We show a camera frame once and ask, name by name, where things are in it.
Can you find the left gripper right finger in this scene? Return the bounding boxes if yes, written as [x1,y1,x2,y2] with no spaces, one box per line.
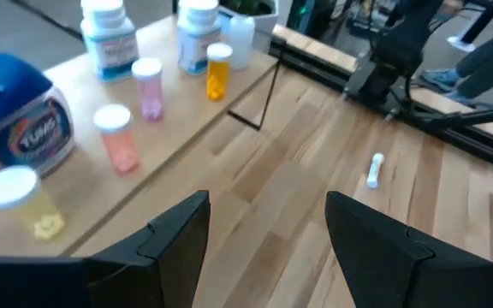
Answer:
[325,191,493,308]

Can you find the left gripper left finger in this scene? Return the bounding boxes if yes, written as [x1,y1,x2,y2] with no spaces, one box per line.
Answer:
[86,190,211,308]

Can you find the white Dramamine tube yellow label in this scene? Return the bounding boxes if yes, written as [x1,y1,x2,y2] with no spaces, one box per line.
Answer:
[365,152,386,190]

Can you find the salmon pink pill vial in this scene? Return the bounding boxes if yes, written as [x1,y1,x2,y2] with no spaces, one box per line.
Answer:
[92,104,141,175]

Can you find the magenta pink pill vial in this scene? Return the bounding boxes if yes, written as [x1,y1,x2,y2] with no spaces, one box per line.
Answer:
[131,56,165,124]

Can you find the blue-capped Tums bottle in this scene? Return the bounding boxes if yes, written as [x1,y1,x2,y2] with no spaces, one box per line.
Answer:
[0,51,76,179]

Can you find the orange pill vial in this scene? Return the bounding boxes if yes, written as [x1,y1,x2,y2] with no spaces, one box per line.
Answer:
[205,42,234,103]

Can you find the white bottle blue-banded label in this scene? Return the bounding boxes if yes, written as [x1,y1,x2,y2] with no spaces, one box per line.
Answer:
[176,0,223,77]
[79,0,140,83]

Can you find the small plain white bottle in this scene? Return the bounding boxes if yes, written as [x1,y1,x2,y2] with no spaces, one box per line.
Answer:
[228,15,257,72]

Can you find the wooden shelf black metal legs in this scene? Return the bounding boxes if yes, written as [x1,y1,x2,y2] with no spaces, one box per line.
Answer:
[0,15,288,258]

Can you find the person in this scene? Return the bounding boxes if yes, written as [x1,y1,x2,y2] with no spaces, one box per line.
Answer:
[419,27,493,106]

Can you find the white hexagonal planter pot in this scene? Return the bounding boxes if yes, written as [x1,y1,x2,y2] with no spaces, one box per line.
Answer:
[218,0,281,52]

